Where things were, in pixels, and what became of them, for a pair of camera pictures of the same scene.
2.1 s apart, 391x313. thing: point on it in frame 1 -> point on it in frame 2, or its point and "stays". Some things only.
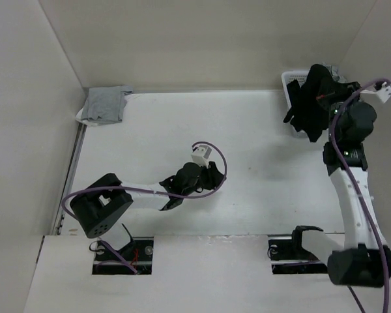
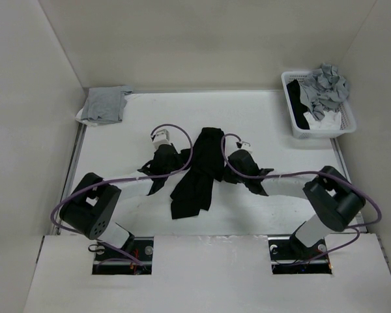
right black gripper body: x=336 y=100 -> x=229 y=177
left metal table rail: x=58 y=222 stays
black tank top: x=305 y=114 -> x=195 y=192
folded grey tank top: x=105 y=104 stays
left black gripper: x=214 y=177 -> x=178 y=163
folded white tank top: x=78 y=118 stays
